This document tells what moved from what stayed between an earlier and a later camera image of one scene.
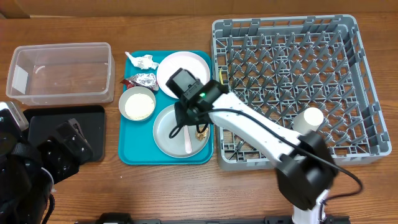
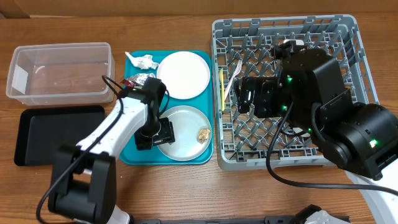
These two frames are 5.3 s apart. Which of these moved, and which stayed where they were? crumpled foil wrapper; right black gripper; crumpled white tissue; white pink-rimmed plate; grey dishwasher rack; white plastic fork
Moved: white plastic fork; right black gripper
Stayed: crumpled white tissue; white pink-rimmed plate; crumpled foil wrapper; grey dishwasher rack
